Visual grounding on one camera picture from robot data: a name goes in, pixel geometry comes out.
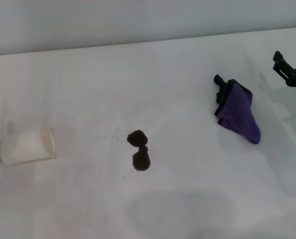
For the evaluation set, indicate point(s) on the purple rag with black trim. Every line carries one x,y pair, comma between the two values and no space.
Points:
237,109

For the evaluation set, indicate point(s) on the white paper cup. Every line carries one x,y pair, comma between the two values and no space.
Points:
23,147

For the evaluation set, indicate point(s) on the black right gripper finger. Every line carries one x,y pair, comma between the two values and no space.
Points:
283,64

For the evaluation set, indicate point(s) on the black water stain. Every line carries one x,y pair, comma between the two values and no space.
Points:
140,161

